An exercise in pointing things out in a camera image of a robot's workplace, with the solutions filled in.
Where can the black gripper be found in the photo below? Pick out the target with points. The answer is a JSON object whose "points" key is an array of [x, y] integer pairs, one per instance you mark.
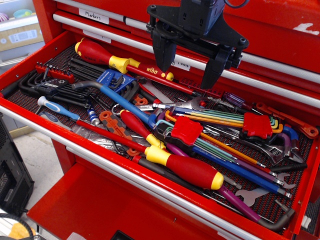
{"points": [[198, 26]]}

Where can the red bit holder with bits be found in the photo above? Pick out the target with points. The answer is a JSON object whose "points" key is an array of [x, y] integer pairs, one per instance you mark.
{"points": [[54, 72]]}

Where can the blue holder hex key set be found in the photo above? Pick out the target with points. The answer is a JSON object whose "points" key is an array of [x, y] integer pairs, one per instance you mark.
{"points": [[122, 84]]}

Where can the blue silver bit driver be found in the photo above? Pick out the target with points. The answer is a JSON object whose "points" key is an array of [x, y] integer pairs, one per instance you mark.
{"points": [[93, 118]]}

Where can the cutting tools label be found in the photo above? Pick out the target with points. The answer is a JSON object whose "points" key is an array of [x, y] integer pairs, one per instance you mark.
{"points": [[181, 65]]}

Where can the chrome open end wrench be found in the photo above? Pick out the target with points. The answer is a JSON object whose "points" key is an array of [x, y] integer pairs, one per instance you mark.
{"points": [[198, 103]]}

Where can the large blue hex key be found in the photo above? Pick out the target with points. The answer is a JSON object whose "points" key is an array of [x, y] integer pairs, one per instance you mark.
{"points": [[150, 120]]}

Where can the rainbow hex key set left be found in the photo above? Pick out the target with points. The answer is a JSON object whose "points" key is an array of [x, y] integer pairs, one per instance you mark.
{"points": [[185, 133]]}

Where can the rainbow hex key set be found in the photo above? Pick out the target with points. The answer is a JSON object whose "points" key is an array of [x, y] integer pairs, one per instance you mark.
{"points": [[260, 128], [185, 133]]}

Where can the small red yellow screwdriver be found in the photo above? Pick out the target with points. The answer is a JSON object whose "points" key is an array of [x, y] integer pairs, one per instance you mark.
{"points": [[136, 125]]}

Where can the red tool chest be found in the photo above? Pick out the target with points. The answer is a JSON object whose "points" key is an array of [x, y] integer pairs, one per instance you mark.
{"points": [[267, 52]]}

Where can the rainbow hex key set right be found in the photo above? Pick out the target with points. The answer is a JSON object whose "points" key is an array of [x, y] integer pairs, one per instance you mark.
{"points": [[260, 128]]}

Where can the long blue hex key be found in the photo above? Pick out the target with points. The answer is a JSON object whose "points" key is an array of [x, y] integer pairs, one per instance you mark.
{"points": [[243, 172]]}

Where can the wiha red yellow screwdriver top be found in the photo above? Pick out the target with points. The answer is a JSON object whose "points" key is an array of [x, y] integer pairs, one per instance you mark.
{"points": [[94, 53]]}

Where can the orange grey plastic tool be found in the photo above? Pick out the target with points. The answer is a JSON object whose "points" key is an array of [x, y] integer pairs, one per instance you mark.
{"points": [[116, 126]]}

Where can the markers label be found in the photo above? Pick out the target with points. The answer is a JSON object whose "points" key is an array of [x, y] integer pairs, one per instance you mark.
{"points": [[93, 16]]}

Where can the black long hex keys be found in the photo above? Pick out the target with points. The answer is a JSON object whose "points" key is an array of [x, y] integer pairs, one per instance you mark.
{"points": [[84, 71]]}

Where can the large red yellow screwdriver front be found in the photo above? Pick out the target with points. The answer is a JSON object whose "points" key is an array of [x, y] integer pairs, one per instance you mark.
{"points": [[192, 170]]}

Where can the open red tool drawer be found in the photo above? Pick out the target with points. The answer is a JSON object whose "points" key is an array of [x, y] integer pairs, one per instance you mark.
{"points": [[78, 145]]}

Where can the chrome adjustable wrench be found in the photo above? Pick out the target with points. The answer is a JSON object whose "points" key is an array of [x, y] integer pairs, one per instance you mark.
{"points": [[288, 148]]}

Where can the black torx key set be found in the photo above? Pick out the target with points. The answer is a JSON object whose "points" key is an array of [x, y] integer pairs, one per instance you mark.
{"points": [[37, 85]]}

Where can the orange flat wrench tool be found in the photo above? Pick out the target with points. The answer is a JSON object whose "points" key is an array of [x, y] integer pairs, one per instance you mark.
{"points": [[310, 131]]}

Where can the flat thin steel wrench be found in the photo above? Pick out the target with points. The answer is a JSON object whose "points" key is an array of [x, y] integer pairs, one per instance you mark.
{"points": [[250, 196]]}

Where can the long purple hex key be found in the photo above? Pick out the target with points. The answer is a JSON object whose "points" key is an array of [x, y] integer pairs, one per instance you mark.
{"points": [[242, 207]]}

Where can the cardboard box on shelf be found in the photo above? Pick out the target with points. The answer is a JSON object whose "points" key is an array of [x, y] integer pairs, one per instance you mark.
{"points": [[20, 36]]}

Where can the lower red open drawer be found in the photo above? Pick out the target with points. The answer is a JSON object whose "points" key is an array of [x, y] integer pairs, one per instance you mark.
{"points": [[97, 204]]}

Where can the black computer case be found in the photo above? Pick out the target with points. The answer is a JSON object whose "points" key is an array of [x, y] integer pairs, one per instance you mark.
{"points": [[16, 184]]}

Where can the long red bit rail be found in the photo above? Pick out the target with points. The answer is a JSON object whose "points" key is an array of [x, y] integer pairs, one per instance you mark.
{"points": [[194, 85]]}

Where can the purple handle small screwdriver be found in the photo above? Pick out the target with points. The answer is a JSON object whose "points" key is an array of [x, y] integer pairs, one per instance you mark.
{"points": [[236, 100]]}

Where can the blue white handle screwdriver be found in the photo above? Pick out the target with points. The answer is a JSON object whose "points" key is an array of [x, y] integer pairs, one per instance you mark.
{"points": [[55, 107]]}

